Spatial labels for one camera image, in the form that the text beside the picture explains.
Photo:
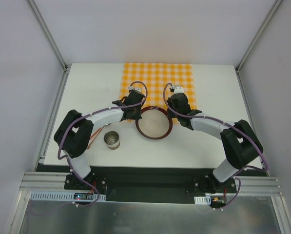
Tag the aluminium frame post left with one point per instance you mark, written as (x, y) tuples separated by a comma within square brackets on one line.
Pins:
[(47, 34)]

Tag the yellow white checkered cloth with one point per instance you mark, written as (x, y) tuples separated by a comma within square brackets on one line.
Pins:
[(155, 76)]

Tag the red rimmed cream plate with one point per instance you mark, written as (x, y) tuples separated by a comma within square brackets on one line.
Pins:
[(154, 123)]

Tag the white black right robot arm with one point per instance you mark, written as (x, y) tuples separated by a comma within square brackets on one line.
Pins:
[(241, 145)]

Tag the aluminium rail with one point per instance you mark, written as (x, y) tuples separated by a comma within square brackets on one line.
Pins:
[(54, 181), (51, 119), (265, 165)]

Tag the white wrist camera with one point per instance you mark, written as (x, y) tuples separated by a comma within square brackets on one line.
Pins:
[(137, 89), (176, 89)]

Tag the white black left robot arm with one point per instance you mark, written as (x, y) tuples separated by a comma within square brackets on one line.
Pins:
[(73, 134)]

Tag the right white cable duct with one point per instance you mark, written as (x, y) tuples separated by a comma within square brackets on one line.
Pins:
[(202, 200)]

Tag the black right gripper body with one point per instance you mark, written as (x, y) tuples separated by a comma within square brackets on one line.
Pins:
[(175, 116)]

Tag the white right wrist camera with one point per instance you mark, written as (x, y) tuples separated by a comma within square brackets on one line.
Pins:
[(176, 89)]

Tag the white cable duct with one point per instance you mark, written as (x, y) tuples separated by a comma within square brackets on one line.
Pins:
[(66, 196), (202, 200)]

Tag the orange chopsticks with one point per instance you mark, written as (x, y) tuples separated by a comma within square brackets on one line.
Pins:
[(93, 137)]

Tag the left white cable duct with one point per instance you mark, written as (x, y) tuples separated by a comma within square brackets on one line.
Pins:
[(66, 196)]

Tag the aluminium front rail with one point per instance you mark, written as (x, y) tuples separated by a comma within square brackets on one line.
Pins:
[(54, 181)]

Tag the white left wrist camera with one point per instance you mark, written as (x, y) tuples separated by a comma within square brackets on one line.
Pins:
[(137, 89)]

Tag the aluminium right side rail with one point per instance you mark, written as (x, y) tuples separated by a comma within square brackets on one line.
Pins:
[(265, 165)]

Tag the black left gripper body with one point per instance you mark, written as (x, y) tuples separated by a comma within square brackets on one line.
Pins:
[(133, 113)]

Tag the aluminium frame post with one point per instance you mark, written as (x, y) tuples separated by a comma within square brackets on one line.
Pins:
[(47, 34), (258, 35)]

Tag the metal cup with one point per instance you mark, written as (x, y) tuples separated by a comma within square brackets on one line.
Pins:
[(112, 140)]

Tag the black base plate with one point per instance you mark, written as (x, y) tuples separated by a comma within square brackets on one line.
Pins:
[(136, 184)]

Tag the aluminium left side rail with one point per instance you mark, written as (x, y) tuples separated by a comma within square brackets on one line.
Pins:
[(51, 119)]

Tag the aluminium frame post right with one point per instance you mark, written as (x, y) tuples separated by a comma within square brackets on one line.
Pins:
[(258, 35)]

